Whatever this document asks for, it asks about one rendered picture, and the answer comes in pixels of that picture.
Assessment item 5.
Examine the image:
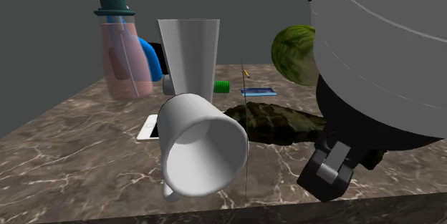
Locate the grey round object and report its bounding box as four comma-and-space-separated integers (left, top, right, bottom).
161, 75, 176, 96

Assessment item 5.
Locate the green watermelon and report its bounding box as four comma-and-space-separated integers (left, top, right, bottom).
271, 24, 320, 87

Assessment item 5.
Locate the white mug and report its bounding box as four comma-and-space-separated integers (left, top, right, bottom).
155, 92, 250, 203

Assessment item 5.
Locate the tall white tapered vase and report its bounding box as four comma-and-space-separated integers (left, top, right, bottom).
155, 18, 221, 104

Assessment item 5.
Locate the black object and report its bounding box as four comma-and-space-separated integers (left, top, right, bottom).
148, 42, 170, 76

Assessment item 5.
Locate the blue flat card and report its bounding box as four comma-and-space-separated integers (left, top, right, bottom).
239, 87, 278, 98

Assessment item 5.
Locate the white phone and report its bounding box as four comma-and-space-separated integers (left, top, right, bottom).
135, 113, 161, 142

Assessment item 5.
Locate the green ribbed cylinder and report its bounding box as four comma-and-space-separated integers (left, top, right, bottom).
213, 80, 231, 94

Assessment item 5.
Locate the pink spray bottle green top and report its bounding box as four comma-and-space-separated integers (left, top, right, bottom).
92, 0, 153, 102

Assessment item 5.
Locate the blue curved object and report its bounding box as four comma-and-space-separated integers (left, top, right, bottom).
137, 36, 164, 83

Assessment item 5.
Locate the dark green rough mat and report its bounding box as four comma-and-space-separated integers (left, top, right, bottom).
223, 102, 388, 171

